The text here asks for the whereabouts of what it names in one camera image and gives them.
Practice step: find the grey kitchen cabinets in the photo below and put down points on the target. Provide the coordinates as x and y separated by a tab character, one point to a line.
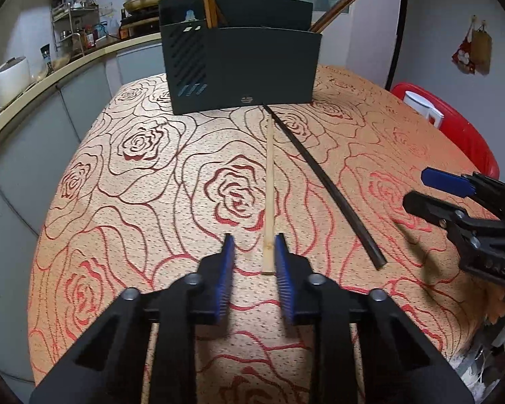
25	168

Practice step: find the brass frying pan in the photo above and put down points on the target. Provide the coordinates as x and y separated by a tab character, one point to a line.
145	1

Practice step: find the black chopstick holder box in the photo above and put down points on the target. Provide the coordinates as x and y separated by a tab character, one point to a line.
240	67

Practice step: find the white cup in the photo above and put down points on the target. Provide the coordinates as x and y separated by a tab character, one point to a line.
421	107

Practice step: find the black cooktop stove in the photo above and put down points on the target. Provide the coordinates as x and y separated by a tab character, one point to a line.
139	19

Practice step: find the white rice cooker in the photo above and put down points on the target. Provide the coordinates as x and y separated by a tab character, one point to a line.
8	80

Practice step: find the light bamboo chopstick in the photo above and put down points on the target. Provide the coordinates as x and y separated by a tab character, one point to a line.
269	193

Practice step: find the beige kitchen countertop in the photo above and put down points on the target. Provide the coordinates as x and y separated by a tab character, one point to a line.
46	88

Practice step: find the black top pepper grinder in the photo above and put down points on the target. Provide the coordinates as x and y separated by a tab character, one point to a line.
46	61

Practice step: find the red plastic chair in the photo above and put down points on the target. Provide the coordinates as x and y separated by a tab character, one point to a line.
467	130

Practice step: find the hanging cloth bag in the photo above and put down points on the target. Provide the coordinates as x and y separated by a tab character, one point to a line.
473	50

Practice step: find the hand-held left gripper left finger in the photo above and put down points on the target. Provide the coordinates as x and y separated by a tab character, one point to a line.
227	277

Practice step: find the metal spice rack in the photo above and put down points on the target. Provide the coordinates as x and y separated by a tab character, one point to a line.
73	21

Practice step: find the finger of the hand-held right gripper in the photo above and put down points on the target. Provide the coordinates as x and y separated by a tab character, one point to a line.
429	207
446	180

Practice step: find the thin black chopstick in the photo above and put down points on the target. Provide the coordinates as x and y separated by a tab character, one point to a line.
320	172

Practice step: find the white crumpled material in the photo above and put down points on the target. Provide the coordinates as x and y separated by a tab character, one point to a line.
484	357

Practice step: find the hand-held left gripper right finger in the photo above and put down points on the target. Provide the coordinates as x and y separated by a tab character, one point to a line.
284	277

